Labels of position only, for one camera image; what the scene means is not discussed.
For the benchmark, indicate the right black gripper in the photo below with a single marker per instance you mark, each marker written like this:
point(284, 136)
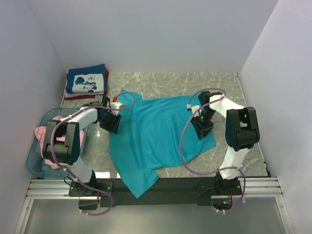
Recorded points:
point(201, 129)

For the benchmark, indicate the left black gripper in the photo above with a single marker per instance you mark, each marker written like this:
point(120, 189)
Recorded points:
point(113, 127)

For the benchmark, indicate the teal t-shirt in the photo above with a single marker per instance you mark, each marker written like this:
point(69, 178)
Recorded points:
point(148, 138)

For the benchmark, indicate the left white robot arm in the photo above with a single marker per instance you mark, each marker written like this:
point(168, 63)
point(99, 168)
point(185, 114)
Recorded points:
point(88, 114)

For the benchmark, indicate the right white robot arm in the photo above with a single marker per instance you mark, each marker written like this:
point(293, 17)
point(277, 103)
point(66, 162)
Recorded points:
point(241, 128)

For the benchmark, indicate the folded blue printed t-shirt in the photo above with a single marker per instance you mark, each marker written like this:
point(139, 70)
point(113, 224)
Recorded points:
point(86, 80)

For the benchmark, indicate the folded red t-shirt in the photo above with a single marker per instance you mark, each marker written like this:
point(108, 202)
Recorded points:
point(92, 96)

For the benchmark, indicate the pink t-shirt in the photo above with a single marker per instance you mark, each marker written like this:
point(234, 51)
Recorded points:
point(41, 136)

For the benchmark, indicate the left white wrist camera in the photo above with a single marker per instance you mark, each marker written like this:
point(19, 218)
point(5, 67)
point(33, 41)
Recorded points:
point(116, 105)

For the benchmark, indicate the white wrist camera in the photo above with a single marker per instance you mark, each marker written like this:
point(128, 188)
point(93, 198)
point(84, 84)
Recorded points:
point(116, 105)
point(194, 109)

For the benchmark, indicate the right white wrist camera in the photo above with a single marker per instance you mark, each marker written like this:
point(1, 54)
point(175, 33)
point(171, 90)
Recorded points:
point(194, 109)

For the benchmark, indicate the aluminium rail frame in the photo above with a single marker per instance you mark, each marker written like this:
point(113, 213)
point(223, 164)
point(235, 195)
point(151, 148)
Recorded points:
point(56, 189)

